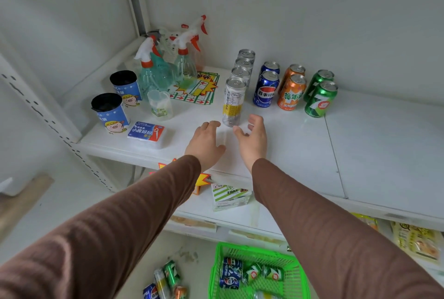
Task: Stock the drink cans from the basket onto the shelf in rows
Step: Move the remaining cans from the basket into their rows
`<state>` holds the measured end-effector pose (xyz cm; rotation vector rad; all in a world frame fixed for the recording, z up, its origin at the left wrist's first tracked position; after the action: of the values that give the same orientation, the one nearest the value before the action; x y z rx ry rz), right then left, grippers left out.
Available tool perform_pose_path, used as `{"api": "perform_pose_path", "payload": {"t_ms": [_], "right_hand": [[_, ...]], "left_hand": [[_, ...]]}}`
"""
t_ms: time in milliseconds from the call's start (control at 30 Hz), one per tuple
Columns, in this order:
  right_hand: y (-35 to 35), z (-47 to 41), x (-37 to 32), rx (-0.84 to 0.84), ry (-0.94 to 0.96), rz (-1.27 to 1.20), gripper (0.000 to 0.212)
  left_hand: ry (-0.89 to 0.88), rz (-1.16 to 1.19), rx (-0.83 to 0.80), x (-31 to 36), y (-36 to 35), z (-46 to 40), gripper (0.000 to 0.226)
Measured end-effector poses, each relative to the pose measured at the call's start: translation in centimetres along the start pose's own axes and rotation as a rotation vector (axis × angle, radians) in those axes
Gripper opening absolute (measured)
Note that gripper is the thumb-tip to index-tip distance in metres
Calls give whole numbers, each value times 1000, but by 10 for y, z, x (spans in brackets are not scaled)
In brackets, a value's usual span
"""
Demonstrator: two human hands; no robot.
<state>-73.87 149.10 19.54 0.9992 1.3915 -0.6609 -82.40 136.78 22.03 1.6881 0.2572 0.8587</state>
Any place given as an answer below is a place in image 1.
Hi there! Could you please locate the yellow snack packet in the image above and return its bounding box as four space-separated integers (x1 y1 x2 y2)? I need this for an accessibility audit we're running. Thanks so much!
350 212 379 232
391 221 443 263

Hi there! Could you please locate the clear green spray bottle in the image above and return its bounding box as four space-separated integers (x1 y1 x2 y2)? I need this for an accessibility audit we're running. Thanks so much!
171 31 202 90

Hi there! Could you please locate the person's right hand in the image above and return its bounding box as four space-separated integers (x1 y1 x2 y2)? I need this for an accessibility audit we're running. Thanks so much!
233 114 268 174

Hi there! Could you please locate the green white striped box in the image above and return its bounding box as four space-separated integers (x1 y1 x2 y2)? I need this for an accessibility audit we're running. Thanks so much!
210 183 253 212

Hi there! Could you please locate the green soda can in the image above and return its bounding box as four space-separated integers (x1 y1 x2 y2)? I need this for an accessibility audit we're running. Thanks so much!
163 260 181 287
304 81 339 118
241 263 263 286
262 265 285 282
303 69 335 102

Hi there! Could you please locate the teal spray bottle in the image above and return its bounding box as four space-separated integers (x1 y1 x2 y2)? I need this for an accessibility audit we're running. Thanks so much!
135 36 175 99

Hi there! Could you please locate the green plastic shopping basket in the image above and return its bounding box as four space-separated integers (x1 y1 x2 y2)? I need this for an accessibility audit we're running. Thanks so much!
208 242 311 299

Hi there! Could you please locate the orange yellow starburst price tag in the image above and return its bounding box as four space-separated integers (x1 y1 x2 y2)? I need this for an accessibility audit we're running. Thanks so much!
157 158 212 195

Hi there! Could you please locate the blue cola can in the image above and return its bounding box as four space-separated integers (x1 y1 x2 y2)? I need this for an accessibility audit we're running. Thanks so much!
142 283 160 299
219 257 244 290
253 70 280 108
260 61 280 76

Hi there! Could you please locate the person's right forearm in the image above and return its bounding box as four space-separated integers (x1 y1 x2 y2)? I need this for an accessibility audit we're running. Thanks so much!
252 159 444 299

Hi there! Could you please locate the person's left forearm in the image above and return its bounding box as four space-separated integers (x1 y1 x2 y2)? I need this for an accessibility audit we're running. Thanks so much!
0 155 202 299

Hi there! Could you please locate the wooden board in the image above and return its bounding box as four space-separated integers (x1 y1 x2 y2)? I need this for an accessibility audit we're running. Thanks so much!
0 174 55 242

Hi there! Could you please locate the person's left hand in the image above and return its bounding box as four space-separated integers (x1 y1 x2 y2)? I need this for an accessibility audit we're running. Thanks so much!
185 121 227 173

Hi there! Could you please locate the clear spray bottle red trigger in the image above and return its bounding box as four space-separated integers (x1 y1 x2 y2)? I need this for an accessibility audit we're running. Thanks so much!
148 29 178 64
180 15 209 71

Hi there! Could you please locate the blue pig print paper cup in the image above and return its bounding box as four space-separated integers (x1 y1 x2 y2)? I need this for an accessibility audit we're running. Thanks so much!
110 70 141 107
91 93 131 134

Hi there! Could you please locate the white metal shelf unit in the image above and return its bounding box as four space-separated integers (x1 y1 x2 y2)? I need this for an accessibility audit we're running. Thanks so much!
0 0 444 275

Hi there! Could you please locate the small clear measuring cup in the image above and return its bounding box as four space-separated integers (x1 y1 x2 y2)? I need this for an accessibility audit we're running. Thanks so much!
147 89 173 121

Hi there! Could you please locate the blue red floss box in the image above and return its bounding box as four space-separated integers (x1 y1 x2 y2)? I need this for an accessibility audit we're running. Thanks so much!
127 121 167 149

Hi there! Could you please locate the stack of starburst price cards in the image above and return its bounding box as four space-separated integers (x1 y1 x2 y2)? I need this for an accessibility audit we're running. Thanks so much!
169 71 220 106

